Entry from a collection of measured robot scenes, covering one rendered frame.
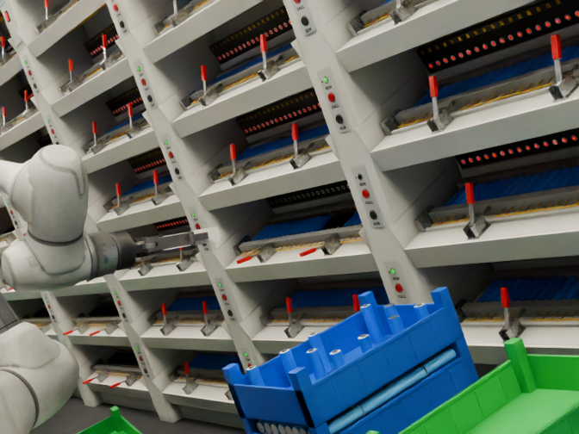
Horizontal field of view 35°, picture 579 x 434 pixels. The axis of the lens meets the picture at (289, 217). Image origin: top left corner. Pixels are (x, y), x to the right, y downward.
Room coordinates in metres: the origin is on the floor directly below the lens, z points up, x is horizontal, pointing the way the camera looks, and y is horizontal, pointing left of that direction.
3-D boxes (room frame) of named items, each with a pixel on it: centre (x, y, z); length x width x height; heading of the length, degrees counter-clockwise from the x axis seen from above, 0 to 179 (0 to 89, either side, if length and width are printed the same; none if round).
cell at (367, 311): (1.48, -0.07, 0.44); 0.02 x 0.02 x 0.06
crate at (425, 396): (1.36, -0.01, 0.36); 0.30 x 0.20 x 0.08; 123
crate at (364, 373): (1.36, -0.01, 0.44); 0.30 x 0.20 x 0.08; 123
